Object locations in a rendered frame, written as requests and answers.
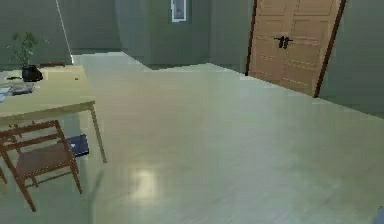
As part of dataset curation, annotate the white framed wall picture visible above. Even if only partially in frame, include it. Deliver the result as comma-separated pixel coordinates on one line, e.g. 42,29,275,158
170,0,188,23

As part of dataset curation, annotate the brown wooden chair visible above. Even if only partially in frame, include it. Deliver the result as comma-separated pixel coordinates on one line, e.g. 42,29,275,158
0,120,83,213

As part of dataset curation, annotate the dark blue book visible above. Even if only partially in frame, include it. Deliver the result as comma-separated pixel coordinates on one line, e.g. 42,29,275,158
65,134,90,158

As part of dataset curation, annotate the light wooden dining table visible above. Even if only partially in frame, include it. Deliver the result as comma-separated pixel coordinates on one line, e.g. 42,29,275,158
0,64,108,164

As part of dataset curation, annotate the green house plant black pot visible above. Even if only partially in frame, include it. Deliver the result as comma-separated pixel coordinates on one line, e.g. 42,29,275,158
7,31,49,83

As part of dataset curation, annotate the brown wooden double door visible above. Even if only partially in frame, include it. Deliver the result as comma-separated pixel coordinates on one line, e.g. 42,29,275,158
245,0,347,99

